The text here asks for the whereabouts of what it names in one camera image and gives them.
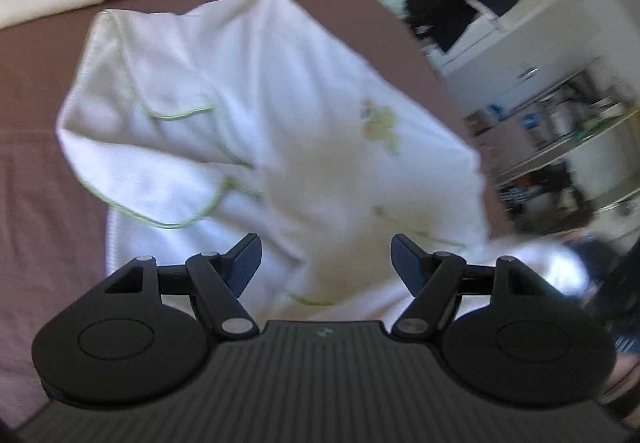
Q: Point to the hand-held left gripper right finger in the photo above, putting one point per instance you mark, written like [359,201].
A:
[406,263]

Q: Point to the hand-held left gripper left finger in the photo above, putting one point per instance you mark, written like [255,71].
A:
[246,262]

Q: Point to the white garment with green trim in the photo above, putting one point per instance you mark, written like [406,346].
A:
[310,138]

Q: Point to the dark cloth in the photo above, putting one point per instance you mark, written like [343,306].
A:
[612,283]

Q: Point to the cluttered shelf unit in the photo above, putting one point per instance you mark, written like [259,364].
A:
[560,123]

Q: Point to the white cabinet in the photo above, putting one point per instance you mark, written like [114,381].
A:
[545,35]

